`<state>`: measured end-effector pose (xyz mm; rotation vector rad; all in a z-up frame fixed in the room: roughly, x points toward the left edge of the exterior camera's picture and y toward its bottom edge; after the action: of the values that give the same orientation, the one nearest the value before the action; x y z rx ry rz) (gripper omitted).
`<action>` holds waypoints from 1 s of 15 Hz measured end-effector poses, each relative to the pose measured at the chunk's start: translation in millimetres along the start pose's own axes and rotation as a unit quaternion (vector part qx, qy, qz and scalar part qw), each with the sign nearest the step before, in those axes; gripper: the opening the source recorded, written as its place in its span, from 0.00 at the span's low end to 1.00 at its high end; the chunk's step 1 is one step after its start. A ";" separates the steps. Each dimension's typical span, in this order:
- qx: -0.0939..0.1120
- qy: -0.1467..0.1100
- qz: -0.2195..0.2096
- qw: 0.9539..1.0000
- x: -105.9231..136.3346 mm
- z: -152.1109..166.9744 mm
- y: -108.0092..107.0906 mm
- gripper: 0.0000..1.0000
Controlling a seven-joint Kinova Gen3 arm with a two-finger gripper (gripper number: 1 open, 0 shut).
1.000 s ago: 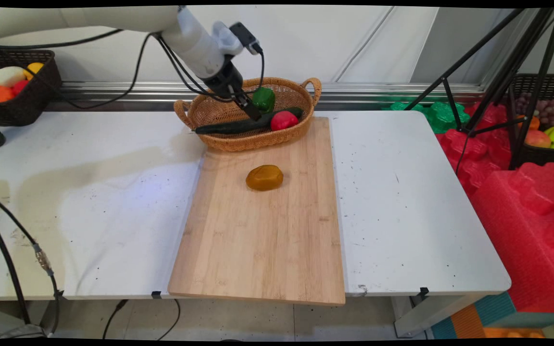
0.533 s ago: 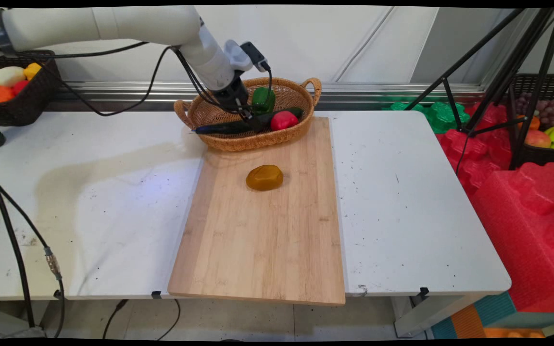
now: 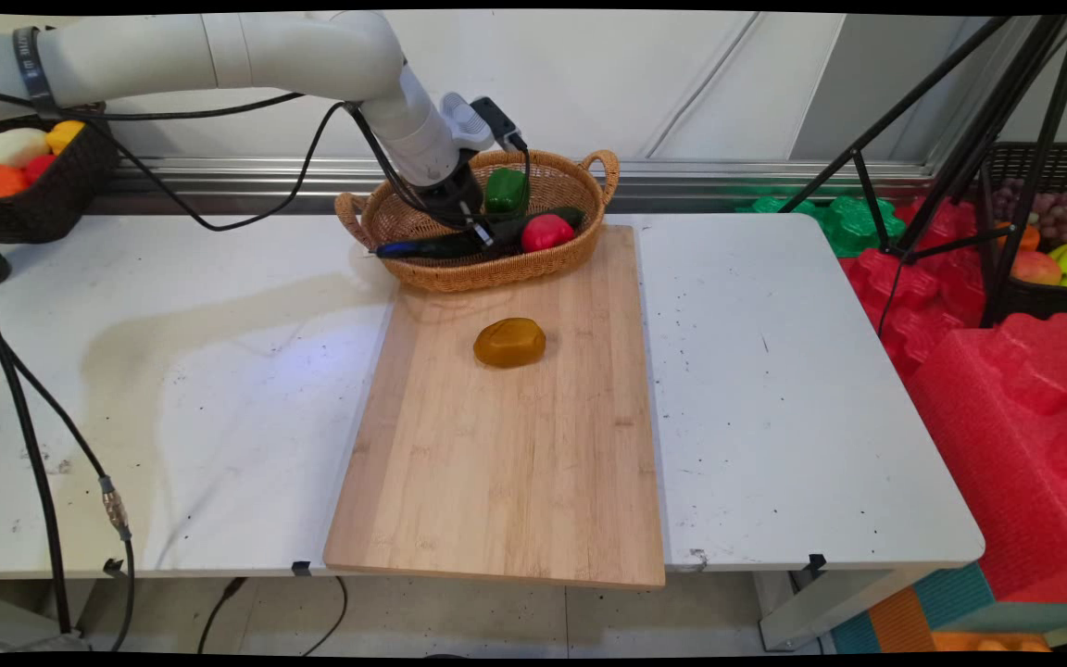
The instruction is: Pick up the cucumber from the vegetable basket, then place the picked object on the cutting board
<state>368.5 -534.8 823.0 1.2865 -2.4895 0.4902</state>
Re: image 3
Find large red foam block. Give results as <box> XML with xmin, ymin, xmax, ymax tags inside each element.
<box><xmin>904</xmin><ymin>312</ymin><xmax>1067</xmax><ymax>605</ymax></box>

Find black tripod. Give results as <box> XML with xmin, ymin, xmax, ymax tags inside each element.
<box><xmin>778</xmin><ymin>13</ymin><xmax>1067</xmax><ymax>329</ymax></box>

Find thick black cable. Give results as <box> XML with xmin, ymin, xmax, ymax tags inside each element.
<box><xmin>0</xmin><ymin>274</ymin><xmax>73</xmax><ymax>636</ymax></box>

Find black floor cable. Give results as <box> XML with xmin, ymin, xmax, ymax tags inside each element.
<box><xmin>300</xmin><ymin>575</ymin><xmax>349</xmax><ymax>658</ymax></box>
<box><xmin>196</xmin><ymin>575</ymin><xmax>249</xmax><ymax>655</ymax></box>

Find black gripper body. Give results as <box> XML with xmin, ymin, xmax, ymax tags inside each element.
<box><xmin>415</xmin><ymin>159</ymin><xmax>490</xmax><ymax>227</ymax></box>

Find peach toy fruit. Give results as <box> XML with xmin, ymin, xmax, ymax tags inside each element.
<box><xmin>1010</xmin><ymin>247</ymin><xmax>1063</xmax><ymax>286</ymax></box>

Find wooden cutting board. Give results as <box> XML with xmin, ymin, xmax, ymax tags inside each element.
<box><xmin>322</xmin><ymin>225</ymin><xmax>668</xmax><ymax>590</ymax></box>

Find red foam tray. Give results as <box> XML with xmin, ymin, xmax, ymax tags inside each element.
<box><xmin>837</xmin><ymin>195</ymin><xmax>990</xmax><ymax>377</ymax></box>

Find woven wicker basket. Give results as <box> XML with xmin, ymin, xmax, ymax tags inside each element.
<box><xmin>334</xmin><ymin>148</ymin><xmax>621</xmax><ymax>296</ymax></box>

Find brown toy potato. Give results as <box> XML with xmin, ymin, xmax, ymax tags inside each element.
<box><xmin>472</xmin><ymin>316</ymin><xmax>547</xmax><ymax>370</ymax></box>

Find metal wall rail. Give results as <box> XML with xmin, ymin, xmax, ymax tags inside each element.
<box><xmin>87</xmin><ymin>156</ymin><xmax>940</xmax><ymax>217</ymax></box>

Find black camera cable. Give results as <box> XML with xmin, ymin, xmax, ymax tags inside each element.
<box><xmin>343</xmin><ymin>100</ymin><xmax>533</xmax><ymax>234</ymax></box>

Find small orange toy fruit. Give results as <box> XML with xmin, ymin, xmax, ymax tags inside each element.
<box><xmin>997</xmin><ymin>220</ymin><xmax>1042</xmax><ymax>252</ymax></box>

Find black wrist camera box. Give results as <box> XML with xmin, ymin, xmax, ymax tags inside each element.
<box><xmin>469</xmin><ymin>94</ymin><xmax>529</xmax><ymax>155</ymax></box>

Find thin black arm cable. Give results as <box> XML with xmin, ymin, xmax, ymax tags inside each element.
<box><xmin>0</xmin><ymin>89</ymin><xmax>347</xmax><ymax>233</ymax></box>

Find green toy bell pepper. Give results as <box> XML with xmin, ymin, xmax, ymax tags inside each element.
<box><xmin>483</xmin><ymin>166</ymin><xmax>531</xmax><ymax>217</ymax></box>

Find black woven fruit basket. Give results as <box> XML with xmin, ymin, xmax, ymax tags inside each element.
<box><xmin>0</xmin><ymin>102</ymin><xmax>119</xmax><ymax>245</ymax></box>

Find purple toy grapes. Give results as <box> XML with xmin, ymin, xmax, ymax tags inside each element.
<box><xmin>990</xmin><ymin>179</ymin><xmax>1067</xmax><ymax>247</ymax></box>

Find green foam tray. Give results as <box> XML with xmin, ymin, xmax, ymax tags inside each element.
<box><xmin>735</xmin><ymin>194</ymin><xmax>908</xmax><ymax>259</ymax></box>

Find dark green toy cucumber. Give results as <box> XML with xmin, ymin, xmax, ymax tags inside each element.
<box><xmin>372</xmin><ymin>205</ymin><xmax>588</xmax><ymax>260</ymax></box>

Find cream toy vegetable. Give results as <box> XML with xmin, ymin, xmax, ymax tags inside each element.
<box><xmin>0</xmin><ymin>127</ymin><xmax>52</xmax><ymax>170</ymax></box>

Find black plastic crate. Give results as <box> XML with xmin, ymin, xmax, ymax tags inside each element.
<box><xmin>974</xmin><ymin>141</ymin><xmax>1067</xmax><ymax>326</ymax></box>

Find black cable with metal connector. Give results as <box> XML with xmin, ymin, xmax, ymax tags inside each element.
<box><xmin>0</xmin><ymin>295</ymin><xmax>136</xmax><ymax>651</ymax></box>

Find red apple toy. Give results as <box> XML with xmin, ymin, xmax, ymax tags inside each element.
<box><xmin>521</xmin><ymin>212</ymin><xmax>577</xmax><ymax>255</ymax></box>

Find yellow toy fruit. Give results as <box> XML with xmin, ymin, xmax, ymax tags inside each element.
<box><xmin>44</xmin><ymin>120</ymin><xmax>88</xmax><ymax>156</ymax></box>

